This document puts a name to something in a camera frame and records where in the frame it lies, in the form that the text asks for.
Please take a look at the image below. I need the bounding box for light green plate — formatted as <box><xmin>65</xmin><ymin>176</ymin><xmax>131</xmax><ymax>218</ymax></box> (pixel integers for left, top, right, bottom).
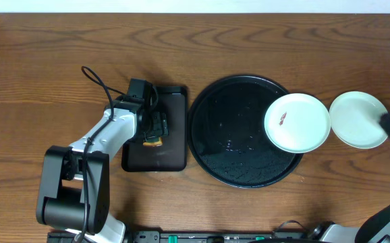
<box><xmin>329</xmin><ymin>91</ymin><xmax>387</xmax><ymax>149</ymax></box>
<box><xmin>264</xmin><ymin>93</ymin><xmax>331</xmax><ymax>153</ymax></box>

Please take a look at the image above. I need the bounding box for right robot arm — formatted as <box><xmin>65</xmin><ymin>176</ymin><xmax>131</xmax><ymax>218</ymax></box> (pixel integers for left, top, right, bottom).
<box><xmin>308</xmin><ymin>113</ymin><xmax>390</xmax><ymax>243</ymax></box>

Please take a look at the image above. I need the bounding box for green and orange sponge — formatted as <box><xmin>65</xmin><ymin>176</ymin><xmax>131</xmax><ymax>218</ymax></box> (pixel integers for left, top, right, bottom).
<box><xmin>142</xmin><ymin>137</ymin><xmax>163</xmax><ymax>147</ymax></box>

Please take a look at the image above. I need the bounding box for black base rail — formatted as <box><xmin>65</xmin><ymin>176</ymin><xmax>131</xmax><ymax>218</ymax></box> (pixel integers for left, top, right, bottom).
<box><xmin>46</xmin><ymin>229</ymin><xmax>385</xmax><ymax>243</ymax></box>

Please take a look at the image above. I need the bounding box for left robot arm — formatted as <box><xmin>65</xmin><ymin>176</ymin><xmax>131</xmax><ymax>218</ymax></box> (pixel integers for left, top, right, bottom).
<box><xmin>36</xmin><ymin>99</ymin><xmax>169</xmax><ymax>242</ymax></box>

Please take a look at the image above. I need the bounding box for round black tray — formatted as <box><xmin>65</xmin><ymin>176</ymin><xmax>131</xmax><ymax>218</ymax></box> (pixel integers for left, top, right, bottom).
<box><xmin>188</xmin><ymin>74</ymin><xmax>303</xmax><ymax>188</ymax></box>

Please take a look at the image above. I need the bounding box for black rectangular tray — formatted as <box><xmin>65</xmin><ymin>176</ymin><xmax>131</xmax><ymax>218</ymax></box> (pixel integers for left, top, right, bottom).
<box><xmin>121</xmin><ymin>86</ymin><xmax>188</xmax><ymax>172</ymax></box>

